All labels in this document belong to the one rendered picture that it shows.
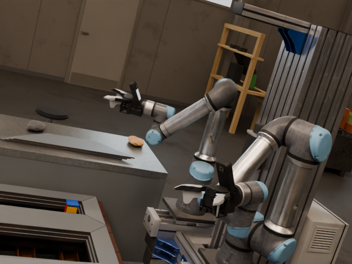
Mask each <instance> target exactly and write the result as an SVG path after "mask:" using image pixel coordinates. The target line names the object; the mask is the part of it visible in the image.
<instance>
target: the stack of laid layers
mask: <svg viewBox="0 0 352 264"><path fill-rule="evenodd" d="M0 202H7V203H16V204H24V205H33V206H41V207H50V208H58V209H63V210H64V209H65V205H66V199H58V198H52V197H45V196H36V195H29V194H20V193H13V192H4V191H0ZM78 203H79V207H78V209H77V212H78V214H84V215H85V212H84V208H83V205H82V201H78ZM0 235H6V236H16V237H27V238H38V239H48V240H58V241H69V242H75V243H85V245H86V249H87V253H88V256H89V260H90V262H94V263H99V262H98V258H97V255H96V251H95V248H94V244H93V241H92V236H91V233H89V232H80V231H74V230H64V229H54V228H45V227H35V226H26V225H16V224H6V223H0ZM0 257H7V258H25V259H42V258H30V257H18V256H6V255H0ZM42 260H54V259H42ZM60 261H66V260H60Z"/></svg>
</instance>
